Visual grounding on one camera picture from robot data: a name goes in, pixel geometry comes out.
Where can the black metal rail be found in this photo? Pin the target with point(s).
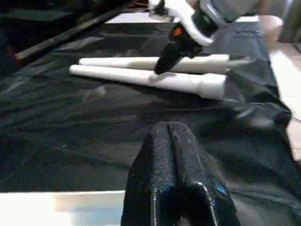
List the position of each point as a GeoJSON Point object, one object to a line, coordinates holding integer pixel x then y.
{"type": "Point", "coordinates": [58, 37]}

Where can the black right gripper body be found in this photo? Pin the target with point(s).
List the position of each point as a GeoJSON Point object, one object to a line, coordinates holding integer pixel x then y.
{"type": "Point", "coordinates": [185, 42]}

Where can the white plastic table leg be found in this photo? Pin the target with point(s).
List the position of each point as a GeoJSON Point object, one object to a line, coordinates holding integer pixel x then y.
{"type": "Point", "coordinates": [117, 62]}
{"type": "Point", "coordinates": [117, 75]}

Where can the white plastic table top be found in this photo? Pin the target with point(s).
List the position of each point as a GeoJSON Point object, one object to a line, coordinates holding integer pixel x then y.
{"type": "Point", "coordinates": [35, 207]}

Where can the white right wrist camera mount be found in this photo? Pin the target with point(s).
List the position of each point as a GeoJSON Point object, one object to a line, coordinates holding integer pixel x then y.
{"type": "Point", "coordinates": [190, 26]}

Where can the white flat board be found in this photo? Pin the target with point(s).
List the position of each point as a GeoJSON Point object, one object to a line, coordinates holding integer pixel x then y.
{"type": "Point", "coordinates": [136, 18]}

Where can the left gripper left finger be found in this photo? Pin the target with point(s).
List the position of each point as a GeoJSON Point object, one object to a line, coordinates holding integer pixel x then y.
{"type": "Point", "coordinates": [152, 176]}

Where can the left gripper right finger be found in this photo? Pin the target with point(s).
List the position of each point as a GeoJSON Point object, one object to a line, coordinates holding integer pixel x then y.
{"type": "Point", "coordinates": [200, 188]}

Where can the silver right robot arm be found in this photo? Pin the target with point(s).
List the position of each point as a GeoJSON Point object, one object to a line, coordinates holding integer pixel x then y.
{"type": "Point", "coordinates": [237, 9]}

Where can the black mat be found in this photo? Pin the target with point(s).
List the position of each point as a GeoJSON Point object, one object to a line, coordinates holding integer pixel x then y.
{"type": "Point", "coordinates": [70, 117]}

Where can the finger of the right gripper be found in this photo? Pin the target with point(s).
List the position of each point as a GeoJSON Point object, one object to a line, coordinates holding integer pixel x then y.
{"type": "Point", "coordinates": [169, 58]}

